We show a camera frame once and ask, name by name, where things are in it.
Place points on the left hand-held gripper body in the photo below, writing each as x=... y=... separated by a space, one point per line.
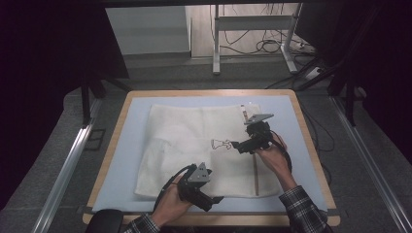
x=197 y=181

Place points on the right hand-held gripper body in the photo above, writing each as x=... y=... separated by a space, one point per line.
x=259 y=134

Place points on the white mesh laundry bag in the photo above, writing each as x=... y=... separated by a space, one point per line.
x=188 y=136

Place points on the person's right hand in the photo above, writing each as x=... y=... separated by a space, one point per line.
x=275 y=160

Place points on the person's left hand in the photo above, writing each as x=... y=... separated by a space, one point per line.
x=170 y=207

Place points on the wooden framed table board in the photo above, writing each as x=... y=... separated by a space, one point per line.
x=129 y=168

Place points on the white power strip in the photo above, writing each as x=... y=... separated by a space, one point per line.
x=313 y=73

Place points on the black metal stand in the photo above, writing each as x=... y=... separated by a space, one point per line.
x=85 y=100
x=350 y=93

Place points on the black rounded padded object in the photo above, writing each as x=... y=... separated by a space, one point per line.
x=103 y=221

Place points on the dark curtain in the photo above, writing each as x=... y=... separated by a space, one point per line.
x=385 y=64
x=39 y=81

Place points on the white cabinet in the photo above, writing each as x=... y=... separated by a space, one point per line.
x=147 y=30

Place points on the white desk frame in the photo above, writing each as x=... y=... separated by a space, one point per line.
x=256 y=22

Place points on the aluminium rail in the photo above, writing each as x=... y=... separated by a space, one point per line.
x=372 y=165
x=66 y=168

